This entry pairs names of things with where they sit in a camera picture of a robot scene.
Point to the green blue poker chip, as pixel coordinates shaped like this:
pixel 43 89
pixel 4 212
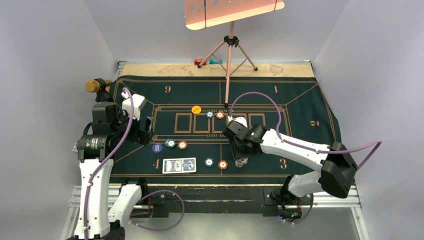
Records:
pixel 209 114
pixel 170 143
pixel 209 162

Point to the aluminium frame rail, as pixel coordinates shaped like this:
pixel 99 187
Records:
pixel 320 200

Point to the blue playing card deck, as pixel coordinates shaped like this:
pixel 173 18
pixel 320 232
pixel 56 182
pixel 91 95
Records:
pixel 179 165

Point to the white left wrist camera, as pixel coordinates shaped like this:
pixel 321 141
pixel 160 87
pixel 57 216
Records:
pixel 134 102

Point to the blue small blind button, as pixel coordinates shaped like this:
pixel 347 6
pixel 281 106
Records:
pixel 157 147

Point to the white blue chip stack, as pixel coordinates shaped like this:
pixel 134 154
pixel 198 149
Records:
pixel 241 162

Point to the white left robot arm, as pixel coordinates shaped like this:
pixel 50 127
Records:
pixel 111 125

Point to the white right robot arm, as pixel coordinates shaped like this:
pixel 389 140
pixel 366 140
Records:
pixel 333 167

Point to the orange poker chip stack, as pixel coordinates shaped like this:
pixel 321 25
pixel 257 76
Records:
pixel 222 164

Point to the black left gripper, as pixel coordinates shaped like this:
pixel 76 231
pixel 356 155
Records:
pixel 140 136

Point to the pink music stand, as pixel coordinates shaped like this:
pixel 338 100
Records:
pixel 202 14

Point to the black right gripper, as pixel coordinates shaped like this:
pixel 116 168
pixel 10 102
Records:
pixel 238 153

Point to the dark green poker mat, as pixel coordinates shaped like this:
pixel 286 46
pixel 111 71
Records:
pixel 294 104

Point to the red clip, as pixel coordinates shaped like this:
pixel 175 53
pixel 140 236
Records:
pixel 199 62

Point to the gold knob black clamp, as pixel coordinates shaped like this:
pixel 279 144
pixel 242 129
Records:
pixel 100 87

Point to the yellow big blind button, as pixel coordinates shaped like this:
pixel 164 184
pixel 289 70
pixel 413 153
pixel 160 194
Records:
pixel 196 109

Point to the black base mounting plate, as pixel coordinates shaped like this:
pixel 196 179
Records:
pixel 263 199

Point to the teal clip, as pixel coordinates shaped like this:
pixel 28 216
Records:
pixel 215 62

